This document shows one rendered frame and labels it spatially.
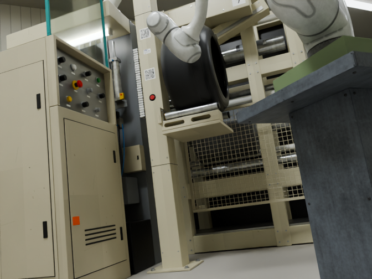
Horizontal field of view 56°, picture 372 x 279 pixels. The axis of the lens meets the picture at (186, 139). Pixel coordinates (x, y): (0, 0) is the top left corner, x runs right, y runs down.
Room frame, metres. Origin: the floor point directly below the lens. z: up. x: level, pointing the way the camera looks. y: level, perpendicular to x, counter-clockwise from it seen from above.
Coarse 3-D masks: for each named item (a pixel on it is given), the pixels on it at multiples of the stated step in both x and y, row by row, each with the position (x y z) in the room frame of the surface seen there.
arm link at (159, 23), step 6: (156, 12) 1.41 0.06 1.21; (150, 18) 1.42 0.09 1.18; (156, 18) 1.41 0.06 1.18; (162, 18) 1.41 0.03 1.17; (168, 18) 1.45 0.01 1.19; (150, 24) 1.43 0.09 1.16; (156, 24) 1.42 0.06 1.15; (162, 24) 1.42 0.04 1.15; (168, 24) 1.45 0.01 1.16; (174, 24) 1.46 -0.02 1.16; (150, 30) 1.47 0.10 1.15; (156, 30) 1.44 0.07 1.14; (162, 30) 1.45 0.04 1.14; (168, 30) 1.45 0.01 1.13; (156, 36) 1.49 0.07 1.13; (162, 36) 1.47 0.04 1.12
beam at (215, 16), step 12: (216, 0) 2.24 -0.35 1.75; (228, 0) 2.22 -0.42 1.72; (168, 12) 2.36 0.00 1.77; (180, 12) 2.33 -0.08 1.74; (192, 12) 2.30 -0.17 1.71; (216, 12) 2.25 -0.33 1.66; (228, 12) 2.23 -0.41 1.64; (240, 12) 2.26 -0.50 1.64; (180, 24) 2.33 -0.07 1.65; (204, 24) 2.36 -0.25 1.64; (216, 24) 2.38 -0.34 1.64
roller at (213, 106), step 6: (216, 102) 1.94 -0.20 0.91; (186, 108) 2.00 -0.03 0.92; (192, 108) 1.98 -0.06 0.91; (198, 108) 1.97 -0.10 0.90; (204, 108) 1.96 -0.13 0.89; (210, 108) 1.96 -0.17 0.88; (216, 108) 1.95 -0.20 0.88; (168, 114) 2.03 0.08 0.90; (174, 114) 2.02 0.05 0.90; (180, 114) 2.01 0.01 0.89; (186, 114) 2.00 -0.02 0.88; (192, 114) 2.00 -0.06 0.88
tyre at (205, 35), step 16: (208, 32) 1.93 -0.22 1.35; (208, 48) 1.86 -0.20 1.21; (176, 64) 1.87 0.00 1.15; (192, 64) 1.84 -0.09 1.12; (208, 64) 1.85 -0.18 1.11; (224, 64) 2.26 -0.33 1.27; (176, 80) 1.90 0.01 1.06; (192, 80) 1.88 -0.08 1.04; (208, 80) 1.88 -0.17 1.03; (224, 80) 2.28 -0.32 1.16; (176, 96) 1.96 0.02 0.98; (192, 96) 1.94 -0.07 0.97; (208, 96) 1.94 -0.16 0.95; (224, 96) 2.21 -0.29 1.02
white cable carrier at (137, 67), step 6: (138, 54) 2.19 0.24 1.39; (138, 60) 2.18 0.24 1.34; (138, 66) 2.18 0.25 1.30; (138, 72) 2.18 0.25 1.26; (138, 78) 2.18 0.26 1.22; (138, 84) 2.18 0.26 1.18; (138, 90) 2.18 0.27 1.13; (138, 102) 2.18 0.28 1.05; (144, 108) 2.18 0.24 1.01; (144, 114) 2.20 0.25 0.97
